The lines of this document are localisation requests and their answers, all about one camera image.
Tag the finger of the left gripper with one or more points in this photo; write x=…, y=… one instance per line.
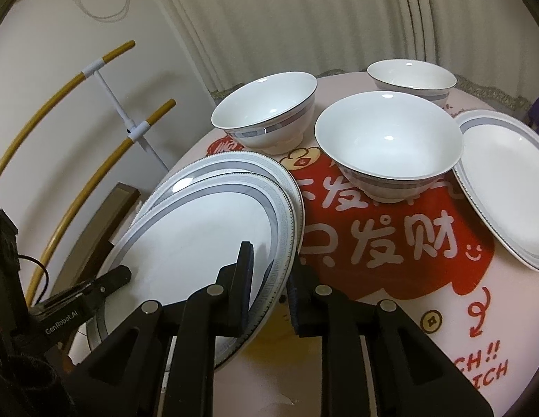
x=84, y=298

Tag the beige pleated curtain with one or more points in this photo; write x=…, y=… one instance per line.
x=492, y=46

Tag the white stand with yellow hoops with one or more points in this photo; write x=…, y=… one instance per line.
x=69, y=145

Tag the low brown white cabinet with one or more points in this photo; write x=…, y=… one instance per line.
x=89, y=249

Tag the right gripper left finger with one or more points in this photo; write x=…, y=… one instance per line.
x=234, y=303

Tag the white porcelain bowl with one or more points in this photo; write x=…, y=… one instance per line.
x=419, y=78
x=391, y=145
x=270, y=114

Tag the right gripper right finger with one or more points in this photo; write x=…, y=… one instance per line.
x=309, y=301

